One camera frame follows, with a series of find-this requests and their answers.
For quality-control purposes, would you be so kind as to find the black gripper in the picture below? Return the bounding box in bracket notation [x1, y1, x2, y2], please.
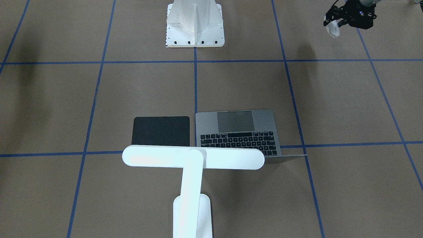
[323, 0, 356, 27]

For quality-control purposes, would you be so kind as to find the white computer mouse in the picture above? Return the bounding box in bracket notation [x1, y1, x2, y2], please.
[325, 20, 342, 38]

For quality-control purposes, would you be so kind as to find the grey laptop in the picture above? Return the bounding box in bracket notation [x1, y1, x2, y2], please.
[195, 109, 305, 164]

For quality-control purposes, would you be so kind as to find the black mouse pad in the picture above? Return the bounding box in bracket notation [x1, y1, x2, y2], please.
[131, 116, 190, 146]

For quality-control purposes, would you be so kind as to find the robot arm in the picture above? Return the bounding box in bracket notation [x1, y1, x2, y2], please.
[323, 0, 379, 29]

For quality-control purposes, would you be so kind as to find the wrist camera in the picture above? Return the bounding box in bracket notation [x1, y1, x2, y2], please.
[347, 9, 377, 29]

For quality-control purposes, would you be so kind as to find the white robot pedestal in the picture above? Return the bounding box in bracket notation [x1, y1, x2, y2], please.
[165, 0, 225, 47]

